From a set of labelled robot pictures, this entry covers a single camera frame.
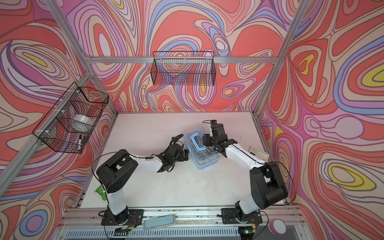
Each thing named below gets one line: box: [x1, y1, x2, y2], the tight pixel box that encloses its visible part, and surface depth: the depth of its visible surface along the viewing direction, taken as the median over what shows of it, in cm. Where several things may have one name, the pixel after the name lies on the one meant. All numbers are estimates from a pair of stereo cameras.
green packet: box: [94, 184, 107, 201], surface depth 82 cm
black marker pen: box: [78, 134, 82, 152], surface depth 74 cm
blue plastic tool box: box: [183, 127, 221, 170], surface depth 88 cm
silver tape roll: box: [71, 114, 94, 126], surface depth 75 cm
